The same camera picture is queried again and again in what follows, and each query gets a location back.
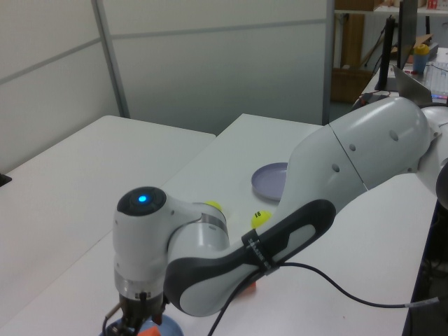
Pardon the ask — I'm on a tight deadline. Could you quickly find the blue plate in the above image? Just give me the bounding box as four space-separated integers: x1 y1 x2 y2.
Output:
99 313 183 336

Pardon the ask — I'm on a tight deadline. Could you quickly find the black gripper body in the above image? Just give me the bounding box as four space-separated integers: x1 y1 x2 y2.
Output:
118 291 167 328

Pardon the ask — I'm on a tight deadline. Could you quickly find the black monitor stand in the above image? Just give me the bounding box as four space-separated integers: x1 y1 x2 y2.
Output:
374 15 400 91

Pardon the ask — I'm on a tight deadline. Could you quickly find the black monitor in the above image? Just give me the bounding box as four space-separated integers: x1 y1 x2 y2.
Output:
398 0 420 69

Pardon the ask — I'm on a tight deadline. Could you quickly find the white keyboard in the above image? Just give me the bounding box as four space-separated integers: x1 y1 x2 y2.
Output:
427 61 448 97

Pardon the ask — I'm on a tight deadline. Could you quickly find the purple plate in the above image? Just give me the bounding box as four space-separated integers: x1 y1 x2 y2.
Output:
251 162 290 202

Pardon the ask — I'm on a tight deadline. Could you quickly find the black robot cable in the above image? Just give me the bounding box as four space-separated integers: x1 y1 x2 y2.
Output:
208 262 441 336

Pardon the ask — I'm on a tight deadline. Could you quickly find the blue cup with yellow lid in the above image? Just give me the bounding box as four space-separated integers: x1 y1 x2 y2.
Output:
412 43 431 74

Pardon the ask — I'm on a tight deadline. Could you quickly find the black velcro cable strap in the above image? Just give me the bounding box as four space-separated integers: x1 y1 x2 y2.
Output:
241 229 281 276

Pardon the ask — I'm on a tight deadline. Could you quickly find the brown cardboard box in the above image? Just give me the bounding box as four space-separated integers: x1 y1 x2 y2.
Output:
330 68 372 103

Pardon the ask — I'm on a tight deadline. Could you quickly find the grey metal sheet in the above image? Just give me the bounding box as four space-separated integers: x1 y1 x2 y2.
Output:
391 64 434 106

